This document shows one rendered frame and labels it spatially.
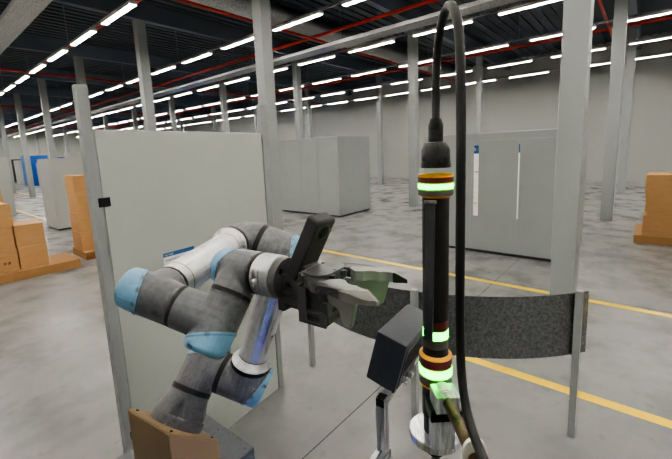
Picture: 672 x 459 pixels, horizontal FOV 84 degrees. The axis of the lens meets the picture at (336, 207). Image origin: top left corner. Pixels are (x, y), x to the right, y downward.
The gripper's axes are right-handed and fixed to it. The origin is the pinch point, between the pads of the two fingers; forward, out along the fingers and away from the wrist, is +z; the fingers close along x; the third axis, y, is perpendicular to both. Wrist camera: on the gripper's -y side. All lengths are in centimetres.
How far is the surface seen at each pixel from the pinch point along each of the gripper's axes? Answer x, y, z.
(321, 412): -145, 166, -127
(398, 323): -67, 42, -30
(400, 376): -59, 56, -25
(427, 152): 1.3, -18.3, 6.3
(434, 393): 4.1, 11.2, 8.1
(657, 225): -793, 133, 130
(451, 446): 2.2, 19.3, 9.7
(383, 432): -52, 73, -28
